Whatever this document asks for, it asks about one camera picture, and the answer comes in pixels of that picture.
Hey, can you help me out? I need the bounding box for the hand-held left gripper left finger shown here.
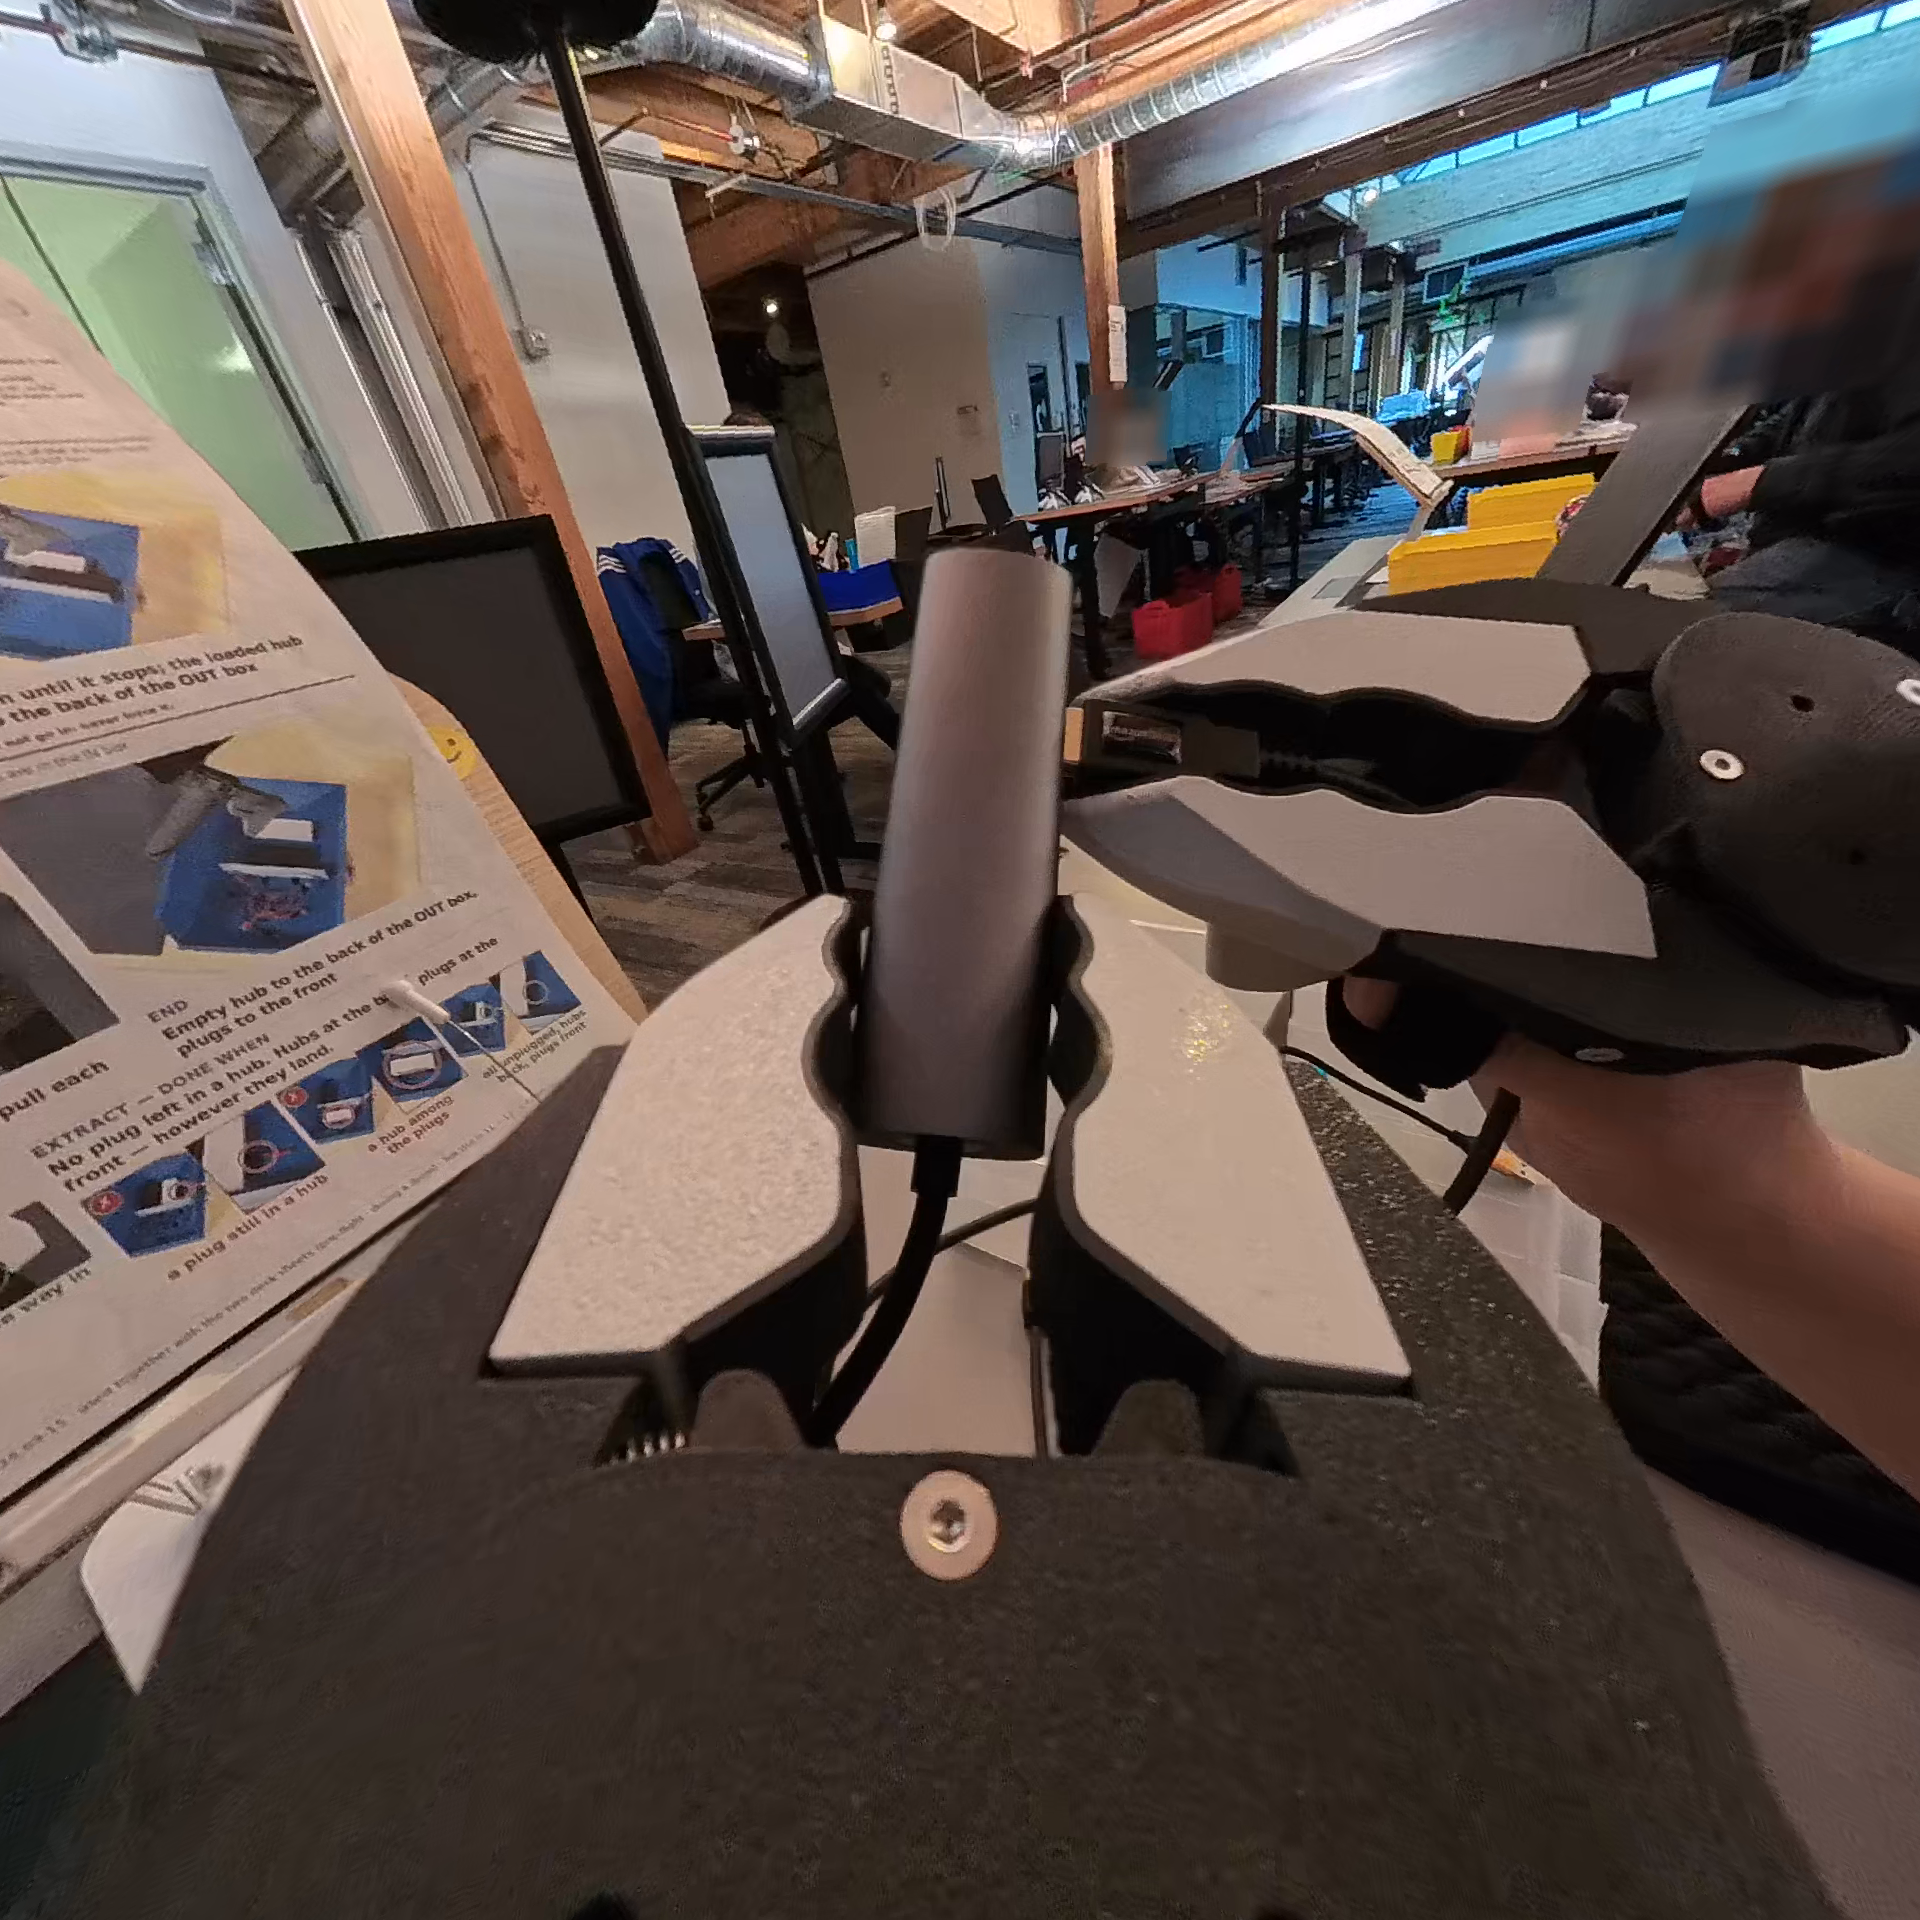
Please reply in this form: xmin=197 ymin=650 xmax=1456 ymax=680
xmin=487 ymin=897 xmax=867 ymax=1379

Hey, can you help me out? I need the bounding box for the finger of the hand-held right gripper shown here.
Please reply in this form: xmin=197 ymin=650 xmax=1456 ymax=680
xmin=1067 ymin=614 xmax=1595 ymax=736
xmin=1056 ymin=777 xmax=1661 ymax=994

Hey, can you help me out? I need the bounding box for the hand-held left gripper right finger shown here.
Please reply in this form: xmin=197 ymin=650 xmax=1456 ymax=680
xmin=1030 ymin=897 xmax=1415 ymax=1384

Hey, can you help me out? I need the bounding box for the thin black hub cable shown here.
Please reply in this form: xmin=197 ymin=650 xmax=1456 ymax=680
xmin=808 ymin=1141 xmax=961 ymax=1450

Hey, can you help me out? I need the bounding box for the gold plug usb cable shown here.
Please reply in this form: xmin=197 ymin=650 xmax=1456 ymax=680
xmin=1064 ymin=701 xmax=1263 ymax=782

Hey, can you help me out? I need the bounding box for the grey metal usb hub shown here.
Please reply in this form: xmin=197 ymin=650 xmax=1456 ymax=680
xmin=855 ymin=547 xmax=1076 ymax=1162

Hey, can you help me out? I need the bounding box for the person's right forearm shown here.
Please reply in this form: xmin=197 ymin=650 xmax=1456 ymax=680
xmin=1621 ymin=1141 xmax=1920 ymax=1502

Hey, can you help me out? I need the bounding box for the person's right hand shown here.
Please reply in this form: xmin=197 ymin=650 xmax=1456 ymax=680
xmin=1477 ymin=1036 xmax=1844 ymax=1251

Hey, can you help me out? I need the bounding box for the curved white sheet board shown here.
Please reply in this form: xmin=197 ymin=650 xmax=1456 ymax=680
xmin=1263 ymin=403 xmax=1456 ymax=520

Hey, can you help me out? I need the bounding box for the red storage bin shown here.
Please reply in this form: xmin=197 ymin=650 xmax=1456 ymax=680
xmin=1132 ymin=566 xmax=1248 ymax=664

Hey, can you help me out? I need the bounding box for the black tilted board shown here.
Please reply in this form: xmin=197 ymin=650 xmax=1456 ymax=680
xmin=1535 ymin=398 xmax=1758 ymax=594

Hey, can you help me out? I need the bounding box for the wooden sheet board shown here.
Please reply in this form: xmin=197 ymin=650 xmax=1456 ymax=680
xmin=391 ymin=674 xmax=646 ymax=1022

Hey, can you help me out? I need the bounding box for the black computer monitor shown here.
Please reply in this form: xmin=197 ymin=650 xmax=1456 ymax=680
xmin=292 ymin=515 xmax=656 ymax=904

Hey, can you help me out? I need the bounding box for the black mesh wrist pad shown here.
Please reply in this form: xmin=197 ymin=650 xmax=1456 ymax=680
xmin=1598 ymin=1222 xmax=1920 ymax=1584

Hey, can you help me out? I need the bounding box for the brown wooden desk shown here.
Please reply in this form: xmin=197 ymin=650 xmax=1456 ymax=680
xmin=680 ymin=596 xmax=904 ymax=640

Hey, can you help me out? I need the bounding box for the blue jacket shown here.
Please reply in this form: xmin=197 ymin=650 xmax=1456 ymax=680
xmin=596 ymin=537 xmax=712 ymax=707

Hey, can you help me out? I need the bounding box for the printed instruction sheet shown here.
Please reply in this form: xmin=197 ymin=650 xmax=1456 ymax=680
xmin=0 ymin=262 xmax=632 ymax=1502

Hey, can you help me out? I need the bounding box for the white stand base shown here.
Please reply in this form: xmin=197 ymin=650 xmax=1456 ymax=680
xmin=83 ymin=1371 xmax=295 ymax=1697

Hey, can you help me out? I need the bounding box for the ceiling projector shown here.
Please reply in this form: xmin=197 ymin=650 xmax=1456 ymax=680
xmin=1709 ymin=6 xmax=1817 ymax=107

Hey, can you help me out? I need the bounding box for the black floor lamp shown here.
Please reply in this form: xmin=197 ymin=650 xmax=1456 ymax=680
xmin=411 ymin=0 xmax=840 ymax=904

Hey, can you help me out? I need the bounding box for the orange tip black cable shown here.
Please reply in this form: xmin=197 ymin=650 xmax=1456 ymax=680
xmin=1286 ymin=1048 xmax=1535 ymax=1187

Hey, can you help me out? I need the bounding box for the wire sheet clip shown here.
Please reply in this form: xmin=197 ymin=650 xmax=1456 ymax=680
xmin=382 ymin=976 xmax=512 ymax=1082

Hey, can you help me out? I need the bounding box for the wooden post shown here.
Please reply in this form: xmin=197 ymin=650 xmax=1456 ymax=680
xmin=1073 ymin=141 xmax=1129 ymax=396
xmin=286 ymin=0 xmax=699 ymax=864

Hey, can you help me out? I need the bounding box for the silver air duct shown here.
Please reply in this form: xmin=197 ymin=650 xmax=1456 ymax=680
xmin=645 ymin=0 xmax=1441 ymax=173

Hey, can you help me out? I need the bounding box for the rectangular silver duct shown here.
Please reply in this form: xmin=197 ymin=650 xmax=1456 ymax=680
xmin=796 ymin=29 xmax=992 ymax=153

